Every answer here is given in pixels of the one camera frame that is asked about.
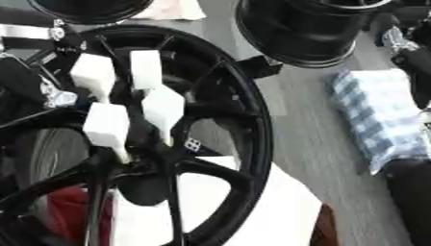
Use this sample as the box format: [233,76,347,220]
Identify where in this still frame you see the blue white checked cloth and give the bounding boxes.
[326,68,431,176]

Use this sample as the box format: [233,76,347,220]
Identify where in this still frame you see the small black block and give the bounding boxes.
[236,55,285,80]

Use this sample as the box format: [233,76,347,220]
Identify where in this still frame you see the silver metal bar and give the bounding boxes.
[0,23,67,42]

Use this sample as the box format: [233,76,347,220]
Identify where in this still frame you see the black spoked wheel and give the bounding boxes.
[0,24,276,246]

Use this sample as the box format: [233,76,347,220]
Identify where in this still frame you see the small white grid tag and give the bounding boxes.
[183,137,204,152]

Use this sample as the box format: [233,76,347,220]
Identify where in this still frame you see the black round wheel rim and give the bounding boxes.
[234,0,396,69]
[25,0,155,26]

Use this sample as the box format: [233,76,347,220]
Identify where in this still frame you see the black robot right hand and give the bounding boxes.
[391,47,431,111]

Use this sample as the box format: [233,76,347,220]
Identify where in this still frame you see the pale sheet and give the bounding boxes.
[131,0,209,21]

